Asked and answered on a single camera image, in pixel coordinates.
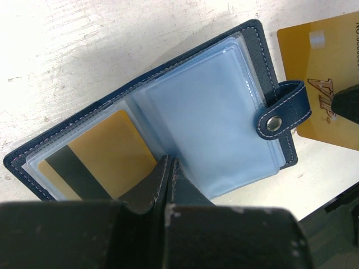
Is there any gold card magnetic stripe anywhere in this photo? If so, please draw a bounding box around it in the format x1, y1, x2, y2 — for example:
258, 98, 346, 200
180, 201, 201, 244
37, 110, 157, 200

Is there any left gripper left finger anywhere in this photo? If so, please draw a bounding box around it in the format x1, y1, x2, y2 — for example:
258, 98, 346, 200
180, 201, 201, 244
1, 156, 170, 268

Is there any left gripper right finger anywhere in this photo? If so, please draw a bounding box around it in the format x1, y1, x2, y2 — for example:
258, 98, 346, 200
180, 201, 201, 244
165, 159, 311, 268

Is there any gold card face up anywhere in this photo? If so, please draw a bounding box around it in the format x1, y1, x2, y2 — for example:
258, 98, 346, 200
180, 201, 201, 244
277, 12, 358, 150

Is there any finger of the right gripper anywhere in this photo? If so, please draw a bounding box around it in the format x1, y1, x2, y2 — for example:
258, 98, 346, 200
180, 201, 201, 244
331, 84, 359, 124

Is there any blue leather card holder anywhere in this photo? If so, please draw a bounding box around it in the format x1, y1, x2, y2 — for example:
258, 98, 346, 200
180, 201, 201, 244
3, 20, 311, 201

